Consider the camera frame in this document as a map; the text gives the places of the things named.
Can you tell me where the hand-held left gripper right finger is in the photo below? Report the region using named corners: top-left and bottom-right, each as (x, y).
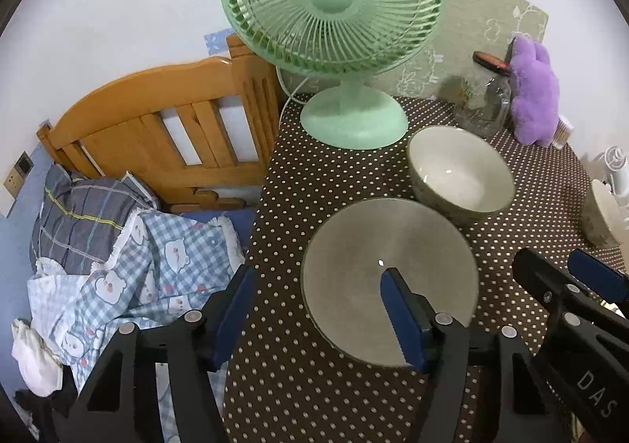
top-left (380, 267), bottom-right (566, 443)

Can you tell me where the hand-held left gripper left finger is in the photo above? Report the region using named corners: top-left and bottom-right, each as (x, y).
top-left (51, 265), bottom-right (257, 443)

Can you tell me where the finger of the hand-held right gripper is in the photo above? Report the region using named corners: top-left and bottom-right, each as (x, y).
top-left (511, 247), bottom-right (598, 321)
top-left (568, 249), bottom-right (629, 316)

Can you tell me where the grey floral ceramic bowl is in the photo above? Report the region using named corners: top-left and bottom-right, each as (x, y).
top-left (300, 197), bottom-right (481, 368)
top-left (405, 125), bottom-right (517, 228)
top-left (579, 178), bottom-right (625, 250)

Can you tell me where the blue bed sheet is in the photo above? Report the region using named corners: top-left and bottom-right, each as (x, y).
top-left (169, 207), bottom-right (259, 252)

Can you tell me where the blue checkered bear blanket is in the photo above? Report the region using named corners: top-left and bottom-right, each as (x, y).
top-left (27, 207), bottom-right (246, 443)

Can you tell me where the white clip fan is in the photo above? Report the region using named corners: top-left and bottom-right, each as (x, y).
top-left (590, 144), bottom-right (629, 222)

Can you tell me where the brown polka dot tablecloth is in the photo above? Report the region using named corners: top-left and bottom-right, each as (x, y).
top-left (223, 93), bottom-right (629, 443)

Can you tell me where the cotton swab container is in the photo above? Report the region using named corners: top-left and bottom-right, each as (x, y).
top-left (553, 115), bottom-right (575, 150)

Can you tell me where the grey plaid pillow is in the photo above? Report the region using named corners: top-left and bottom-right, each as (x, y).
top-left (30, 163), bottom-right (160, 277)

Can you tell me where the glass jar brown lid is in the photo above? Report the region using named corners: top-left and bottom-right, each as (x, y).
top-left (453, 51), bottom-right (513, 138)

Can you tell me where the purple plush toy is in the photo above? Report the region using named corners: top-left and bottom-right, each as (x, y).
top-left (508, 35), bottom-right (561, 149)

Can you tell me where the white cloth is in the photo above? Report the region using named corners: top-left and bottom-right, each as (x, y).
top-left (11, 319), bottom-right (64, 397)

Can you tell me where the wooden bed headboard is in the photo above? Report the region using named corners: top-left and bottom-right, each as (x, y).
top-left (37, 33), bottom-right (283, 213)

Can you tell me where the dark cloth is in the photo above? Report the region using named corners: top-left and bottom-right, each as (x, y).
top-left (15, 389), bottom-right (74, 443)

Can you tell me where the white fan cable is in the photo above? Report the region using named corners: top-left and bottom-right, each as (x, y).
top-left (275, 64), bottom-right (315, 105)

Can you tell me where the green patterned wall panel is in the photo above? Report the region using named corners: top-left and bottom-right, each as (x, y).
top-left (393, 0), bottom-right (550, 102)

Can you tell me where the blue wall patch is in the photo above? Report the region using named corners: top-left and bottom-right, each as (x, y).
top-left (203, 29), bottom-right (237, 54)

